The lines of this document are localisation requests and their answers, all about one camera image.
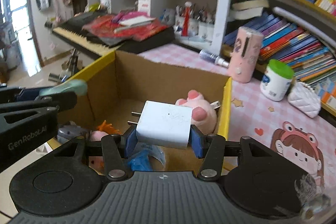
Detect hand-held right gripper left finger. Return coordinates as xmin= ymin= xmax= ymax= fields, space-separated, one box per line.
xmin=53 ymin=126 xmax=137 ymax=181

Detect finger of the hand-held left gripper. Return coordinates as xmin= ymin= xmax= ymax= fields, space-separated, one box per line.
xmin=0 ymin=87 xmax=42 ymax=104
xmin=0 ymin=91 xmax=78 ymax=135

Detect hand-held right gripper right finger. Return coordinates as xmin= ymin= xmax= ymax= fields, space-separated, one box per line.
xmin=190 ymin=125 xmax=271 ymax=181

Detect pink pig plush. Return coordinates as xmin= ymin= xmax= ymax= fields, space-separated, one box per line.
xmin=175 ymin=90 xmax=221 ymax=135

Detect grey purple toy robot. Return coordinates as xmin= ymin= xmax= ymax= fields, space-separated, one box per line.
xmin=56 ymin=122 xmax=91 ymax=146

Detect pink duck plush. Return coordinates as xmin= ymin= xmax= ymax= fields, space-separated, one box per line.
xmin=88 ymin=120 xmax=122 ymax=174

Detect white charger plug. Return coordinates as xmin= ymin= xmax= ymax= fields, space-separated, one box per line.
xmin=128 ymin=101 xmax=193 ymax=149

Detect yellow cardboard box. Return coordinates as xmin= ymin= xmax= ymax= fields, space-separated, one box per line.
xmin=46 ymin=50 xmax=233 ymax=172

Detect black keyboard stand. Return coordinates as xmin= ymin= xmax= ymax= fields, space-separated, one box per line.
xmin=49 ymin=48 xmax=80 ymax=83

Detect pink checked printed tablecloth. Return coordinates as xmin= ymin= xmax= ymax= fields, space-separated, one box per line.
xmin=138 ymin=43 xmax=336 ymax=211

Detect glass balcony door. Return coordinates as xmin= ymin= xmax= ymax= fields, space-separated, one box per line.
xmin=0 ymin=0 xmax=36 ymax=77

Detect red cloth and books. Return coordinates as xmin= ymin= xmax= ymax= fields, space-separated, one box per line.
xmin=82 ymin=15 xmax=171 ymax=42

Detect printed tote bag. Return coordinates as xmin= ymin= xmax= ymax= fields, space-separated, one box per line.
xmin=37 ymin=0 xmax=52 ymax=11

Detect pink cylindrical dispenser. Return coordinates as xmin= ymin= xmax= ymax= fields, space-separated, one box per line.
xmin=227 ymin=26 xmax=264 ymax=83

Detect white jar green lid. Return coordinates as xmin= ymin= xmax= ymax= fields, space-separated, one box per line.
xmin=260 ymin=59 xmax=294 ymax=102

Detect black electronic keyboard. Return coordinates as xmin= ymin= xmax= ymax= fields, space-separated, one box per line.
xmin=52 ymin=11 xmax=176 ymax=56

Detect magenta folder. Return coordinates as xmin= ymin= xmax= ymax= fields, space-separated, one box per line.
xmin=112 ymin=11 xmax=143 ymax=25

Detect white pen holder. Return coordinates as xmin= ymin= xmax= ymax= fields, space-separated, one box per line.
xmin=198 ymin=7 xmax=215 ymax=40
xmin=175 ymin=5 xmax=199 ymax=33

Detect white quilted purse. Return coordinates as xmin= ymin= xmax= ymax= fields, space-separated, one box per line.
xmin=287 ymin=81 xmax=322 ymax=119

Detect white booklet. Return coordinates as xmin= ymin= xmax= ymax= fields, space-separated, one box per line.
xmin=114 ymin=17 xmax=156 ymax=33

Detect red tassel ornament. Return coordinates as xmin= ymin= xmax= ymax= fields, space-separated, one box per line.
xmin=182 ymin=2 xmax=193 ymax=37

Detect white red box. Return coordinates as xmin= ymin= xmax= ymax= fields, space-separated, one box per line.
xmin=138 ymin=0 xmax=150 ymax=14

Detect thick pale book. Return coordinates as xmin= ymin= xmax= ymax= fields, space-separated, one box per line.
xmin=230 ymin=7 xmax=264 ymax=21
xmin=232 ymin=0 xmax=269 ymax=10

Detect grey rolled tube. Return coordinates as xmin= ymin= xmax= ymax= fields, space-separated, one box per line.
xmin=273 ymin=6 xmax=336 ymax=48

